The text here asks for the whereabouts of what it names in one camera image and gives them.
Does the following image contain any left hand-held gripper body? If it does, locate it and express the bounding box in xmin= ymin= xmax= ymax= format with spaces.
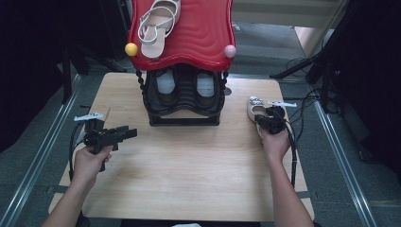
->
xmin=74 ymin=112 xmax=124 ymax=173

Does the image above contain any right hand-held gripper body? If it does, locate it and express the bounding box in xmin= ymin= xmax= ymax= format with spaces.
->
xmin=263 ymin=99 xmax=298 ymax=135

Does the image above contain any white rhinestone heeled shoe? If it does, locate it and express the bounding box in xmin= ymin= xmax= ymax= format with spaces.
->
xmin=247 ymin=96 xmax=269 ymax=140
xmin=137 ymin=0 xmax=183 ymax=60

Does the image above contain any black leather shoe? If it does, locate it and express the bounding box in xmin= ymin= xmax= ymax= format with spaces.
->
xmin=154 ymin=67 xmax=178 ymax=107
xmin=194 ymin=69 xmax=220 ymax=107

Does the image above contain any red and black shoe rack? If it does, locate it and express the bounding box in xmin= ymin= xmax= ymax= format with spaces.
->
xmin=125 ymin=0 xmax=237 ymax=128

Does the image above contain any person's right hand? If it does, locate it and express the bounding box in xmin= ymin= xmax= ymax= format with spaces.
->
xmin=260 ymin=128 xmax=292 ymax=165

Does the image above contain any person's left hand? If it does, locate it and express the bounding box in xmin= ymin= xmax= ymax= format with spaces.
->
xmin=71 ymin=145 xmax=113 ymax=190

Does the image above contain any black metal stand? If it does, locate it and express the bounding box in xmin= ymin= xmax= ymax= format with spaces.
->
xmin=61 ymin=46 xmax=93 ymax=105

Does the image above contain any black tripod stand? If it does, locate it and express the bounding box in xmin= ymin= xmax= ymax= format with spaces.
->
xmin=269 ymin=18 xmax=351 ymax=114

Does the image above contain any black stool seat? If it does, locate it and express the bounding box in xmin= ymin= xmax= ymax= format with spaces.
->
xmin=75 ymin=211 xmax=91 ymax=227

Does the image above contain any beige board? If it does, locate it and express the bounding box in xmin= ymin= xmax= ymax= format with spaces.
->
xmin=294 ymin=26 xmax=335 ymax=58

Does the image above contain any black curtain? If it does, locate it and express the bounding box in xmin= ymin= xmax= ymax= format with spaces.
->
xmin=327 ymin=0 xmax=401 ymax=178
xmin=0 ymin=0 xmax=131 ymax=154

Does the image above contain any black floor cable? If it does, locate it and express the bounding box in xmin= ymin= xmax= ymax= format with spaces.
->
xmin=285 ymin=56 xmax=323 ymax=143

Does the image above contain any left hand-held gripper cable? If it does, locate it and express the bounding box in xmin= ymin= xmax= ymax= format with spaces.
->
xmin=68 ymin=122 xmax=88 ymax=183

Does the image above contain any hand-held gripper cable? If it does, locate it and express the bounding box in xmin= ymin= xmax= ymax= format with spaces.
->
xmin=282 ymin=119 xmax=298 ymax=188
xmin=68 ymin=122 xmax=88 ymax=183

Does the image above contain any right hand-held gripper cable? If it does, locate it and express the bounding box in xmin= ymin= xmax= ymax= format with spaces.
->
xmin=282 ymin=119 xmax=298 ymax=188

